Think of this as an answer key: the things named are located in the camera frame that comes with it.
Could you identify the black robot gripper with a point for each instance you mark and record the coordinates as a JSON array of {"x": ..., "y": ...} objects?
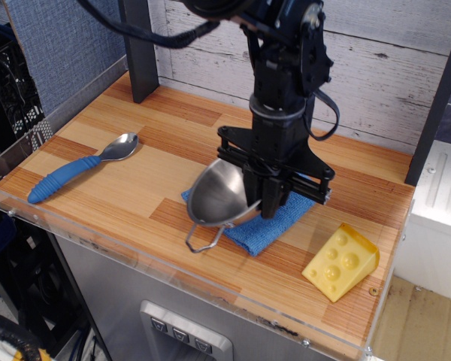
[{"x": 276, "y": 159}]

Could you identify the small stainless steel pot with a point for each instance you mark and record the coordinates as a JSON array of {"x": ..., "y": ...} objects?
[{"x": 218, "y": 199}]

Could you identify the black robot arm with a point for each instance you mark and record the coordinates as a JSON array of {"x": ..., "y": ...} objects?
[{"x": 290, "y": 65}]

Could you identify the blue folded cloth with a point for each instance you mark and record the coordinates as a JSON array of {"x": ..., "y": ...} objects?
[{"x": 255, "y": 235}]

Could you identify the yellow toy cheese wedge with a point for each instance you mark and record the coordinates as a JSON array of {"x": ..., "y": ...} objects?
[{"x": 343, "y": 261}]

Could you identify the clear acrylic table guard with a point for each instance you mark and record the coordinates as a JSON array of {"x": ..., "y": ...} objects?
[{"x": 121, "y": 229}]

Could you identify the silver panel with buttons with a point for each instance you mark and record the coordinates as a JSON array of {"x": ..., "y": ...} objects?
[{"x": 171, "y": 336}]

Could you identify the black plastic crate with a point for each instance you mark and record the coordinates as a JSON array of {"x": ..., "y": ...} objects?
[{"x": 20, "y": 106}]

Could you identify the spoon with blue handle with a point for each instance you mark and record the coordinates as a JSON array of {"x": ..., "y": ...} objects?
[{"x": 119, "y": 149}]

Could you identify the dark left frame post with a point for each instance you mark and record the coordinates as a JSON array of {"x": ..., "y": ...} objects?
[{"x": 141, "y": 57}]

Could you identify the dark frame post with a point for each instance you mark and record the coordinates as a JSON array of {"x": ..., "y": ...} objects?
[
  {"x": 430, "y": 127},
  {"x": 141, "y": 57}
]

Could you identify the dark right frame post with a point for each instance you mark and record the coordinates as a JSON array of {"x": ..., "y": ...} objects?
[{"x": 430, "y": 127}]

